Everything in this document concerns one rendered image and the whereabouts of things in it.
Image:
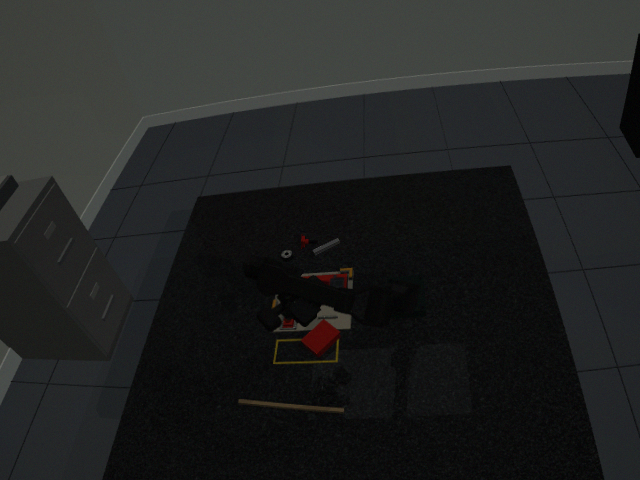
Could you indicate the tan wooden stick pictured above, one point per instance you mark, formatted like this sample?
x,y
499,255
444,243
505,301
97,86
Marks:
x,y
291,406

